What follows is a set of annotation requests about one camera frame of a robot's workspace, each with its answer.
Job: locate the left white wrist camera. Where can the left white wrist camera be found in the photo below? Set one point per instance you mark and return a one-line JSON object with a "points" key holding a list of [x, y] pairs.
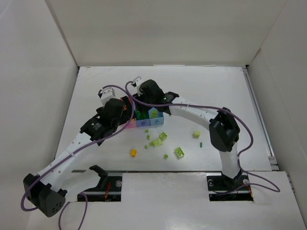
{"points": [[105, 94]]}

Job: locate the pale lime lego cube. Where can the pale lime lego cube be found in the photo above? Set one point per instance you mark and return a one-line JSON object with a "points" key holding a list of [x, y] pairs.
{"points": [[196, 134]]}

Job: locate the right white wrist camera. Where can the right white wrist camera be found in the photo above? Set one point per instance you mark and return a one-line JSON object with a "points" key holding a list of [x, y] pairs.
{"points": [[137, 81]]}

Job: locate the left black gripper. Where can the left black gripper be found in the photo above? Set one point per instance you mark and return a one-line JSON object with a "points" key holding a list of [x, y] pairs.
{"points": [[128, 108]]}

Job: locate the lime 2x2 lego brick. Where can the lime 2x2 lego brick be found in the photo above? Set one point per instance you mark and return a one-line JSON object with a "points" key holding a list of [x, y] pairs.
{"points": [[179, 152]]}

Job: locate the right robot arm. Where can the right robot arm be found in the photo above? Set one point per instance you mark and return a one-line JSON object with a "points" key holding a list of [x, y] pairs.
{"points": [[222, 127]]}

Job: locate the lime rounded lego brick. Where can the lime rounded lego brick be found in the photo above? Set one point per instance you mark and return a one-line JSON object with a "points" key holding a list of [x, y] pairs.
{"points": [[156, 142]]}

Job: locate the light blue container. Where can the light blue container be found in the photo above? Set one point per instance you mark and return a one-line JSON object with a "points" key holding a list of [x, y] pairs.
{"points": [[157, 121]]}

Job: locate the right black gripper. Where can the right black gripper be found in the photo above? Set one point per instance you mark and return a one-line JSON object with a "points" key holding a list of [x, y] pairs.
{"points": [[136, 98]]}

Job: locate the purple container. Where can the purple container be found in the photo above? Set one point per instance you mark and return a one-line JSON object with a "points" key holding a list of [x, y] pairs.
{"points": [[140, 107]]}

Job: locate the dark green lego plate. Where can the dark green lego plate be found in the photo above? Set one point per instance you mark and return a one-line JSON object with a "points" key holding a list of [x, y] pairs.
{"points": [[141, 115]]}

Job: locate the light green square lego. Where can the light green square lego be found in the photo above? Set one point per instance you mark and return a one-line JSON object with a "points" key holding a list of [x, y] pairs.
{"points": [[154, 114]]}

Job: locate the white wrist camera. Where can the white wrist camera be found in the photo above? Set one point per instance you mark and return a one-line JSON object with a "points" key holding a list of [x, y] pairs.
{"points": [[137, 81], [105, 94]]}

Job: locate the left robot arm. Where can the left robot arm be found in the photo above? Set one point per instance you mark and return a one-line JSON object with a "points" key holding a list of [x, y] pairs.
{"points": [[50, 188]]}

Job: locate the small yellow lego brick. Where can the small yellow lego brick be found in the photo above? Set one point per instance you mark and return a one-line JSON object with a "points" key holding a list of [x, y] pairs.
{"points": [[133, 153]]}

